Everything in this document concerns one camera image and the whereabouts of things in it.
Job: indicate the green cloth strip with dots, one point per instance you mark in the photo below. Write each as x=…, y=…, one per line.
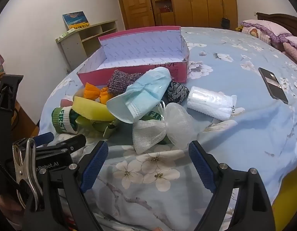
x=100, y=126

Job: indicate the wooden wardrobe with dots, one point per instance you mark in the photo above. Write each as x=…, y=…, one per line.
x=199, y=2

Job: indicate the orange cloth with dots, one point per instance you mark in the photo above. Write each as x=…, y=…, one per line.
x=90, y=90

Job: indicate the white mesh pouch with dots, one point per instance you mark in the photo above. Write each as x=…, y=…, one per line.
x=172, y=122

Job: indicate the white plastic bag roll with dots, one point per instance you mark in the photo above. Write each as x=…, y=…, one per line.
x=206, y=101

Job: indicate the yellow plastic object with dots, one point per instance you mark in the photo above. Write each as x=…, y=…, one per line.
x=290, y=197

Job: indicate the brown round puff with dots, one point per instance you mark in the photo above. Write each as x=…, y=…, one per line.
x=79, y=92

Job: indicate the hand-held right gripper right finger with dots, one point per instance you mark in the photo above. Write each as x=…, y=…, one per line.
x=201, y=166

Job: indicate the green white sock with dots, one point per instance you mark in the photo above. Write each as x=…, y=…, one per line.
x=154, y=116

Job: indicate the dark wooden headboard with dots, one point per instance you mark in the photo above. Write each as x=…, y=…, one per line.
x=283, y=19

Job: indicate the dark patterned pouch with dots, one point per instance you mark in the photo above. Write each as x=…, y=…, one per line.
x=177, y=90

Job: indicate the red shelf ornament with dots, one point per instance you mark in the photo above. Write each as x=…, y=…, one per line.
x=165, y=9

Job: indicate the pink ruffled pillow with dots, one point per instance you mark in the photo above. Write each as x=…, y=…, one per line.
x=276, y=30
x=292, y=42

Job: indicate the pink checked pillow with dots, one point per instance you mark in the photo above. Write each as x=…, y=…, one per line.
x=295, y=54

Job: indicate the wooden cabinet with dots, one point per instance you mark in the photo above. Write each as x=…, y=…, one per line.
x=25, y=120

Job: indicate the black smartphone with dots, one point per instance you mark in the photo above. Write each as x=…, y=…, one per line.
x=273, y=85

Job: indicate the wooden door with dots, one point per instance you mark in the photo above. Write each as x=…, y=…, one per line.
x=136, y=12

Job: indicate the pink round puff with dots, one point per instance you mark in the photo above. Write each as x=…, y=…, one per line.
x=66, y=102

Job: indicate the purple knitted cloth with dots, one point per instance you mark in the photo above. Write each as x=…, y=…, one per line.
x=119, y=81

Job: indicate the yellow sponge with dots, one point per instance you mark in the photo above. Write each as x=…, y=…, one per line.
x=90, y=109

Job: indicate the checked cartoon pillow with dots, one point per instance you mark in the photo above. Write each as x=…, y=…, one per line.
x=253, y=32

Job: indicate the sunset canvas painting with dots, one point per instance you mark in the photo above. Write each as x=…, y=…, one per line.
x=76, y=19

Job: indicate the green white packet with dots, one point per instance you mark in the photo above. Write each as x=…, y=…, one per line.
x=63, y=120
x=67, y=31

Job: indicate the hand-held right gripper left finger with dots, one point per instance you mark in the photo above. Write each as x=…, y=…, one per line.
x=95, y=166

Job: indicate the pink cardboard box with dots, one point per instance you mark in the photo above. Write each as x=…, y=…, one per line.
x=143, y=53

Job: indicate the clear plastic bag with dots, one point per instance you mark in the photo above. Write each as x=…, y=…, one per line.
x=143, y=89

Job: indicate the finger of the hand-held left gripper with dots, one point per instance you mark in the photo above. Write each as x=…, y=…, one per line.
x=71, y=143
x=43, y=138

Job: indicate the beige shelf desk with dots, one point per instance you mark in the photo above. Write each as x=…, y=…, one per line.
x=73, y=45

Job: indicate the yellow black cloth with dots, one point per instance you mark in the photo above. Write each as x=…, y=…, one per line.
x=238, y=28

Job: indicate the small black bag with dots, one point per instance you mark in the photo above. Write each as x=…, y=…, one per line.
x=225, y=22

